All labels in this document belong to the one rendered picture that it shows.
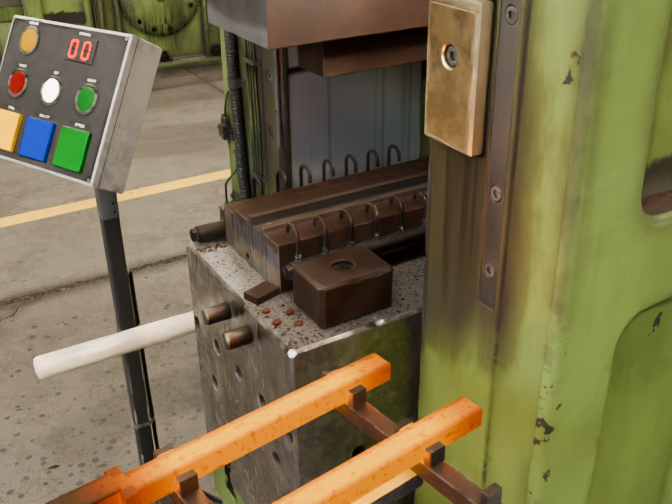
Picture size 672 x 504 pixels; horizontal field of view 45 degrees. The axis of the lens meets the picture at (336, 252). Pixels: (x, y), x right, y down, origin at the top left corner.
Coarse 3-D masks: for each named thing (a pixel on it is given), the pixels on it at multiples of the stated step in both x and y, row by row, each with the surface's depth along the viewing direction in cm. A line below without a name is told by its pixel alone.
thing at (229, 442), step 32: (320, 384) 88; (352, 384) 88; (256, 416) 84; (288, 416) 84; (192, 448) 79; (224, 448) 79; (256, 448) 82; (96, 480) 74; (128, 480) 75; (160, 480) 76
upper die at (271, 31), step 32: (224, 0) 110; (256, 0) 102; (288, 0) 101; (320, 0) 103; (352, 0) 105; (384, 0) 108; (416, 0) 110; (256, 32) 104; (288, 32) 103; (320, 32) 105; (352, 32) 107; (384, 32) 110
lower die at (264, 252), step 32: (416, 160) 147; (288, 192) 135; (320, 192) 132; (320, 224) 121; (384, 224) 124; (416, 224) 127; (256, 256) 124; (288, 256) 117; (384, 256) 126; (288, 288) 119
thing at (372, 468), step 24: (456, 408) 84; (480, 408) 84; (408, 432) 81; (432, 432) 81; (456, 432) 83; (360, 456) 78; (384, 456) 78; (408, 456) 79; (312, 480) 75; (336, 480) 75; (360, 480) 75; (384, 480) 78
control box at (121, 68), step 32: (64, 32) 152; (96, 32) 147; (32, 64) 155; (64, 64) 151; (96, 64) 146; (128, 64) 144; (0, 96) 159; (32, 96) 154; (64, 96) 150; (96, 96) 145; (128, 96) 145; (96, 128) 145; (128, 128) 147; (32, 160) 152; (96, 160) 144; (128, 160) 149
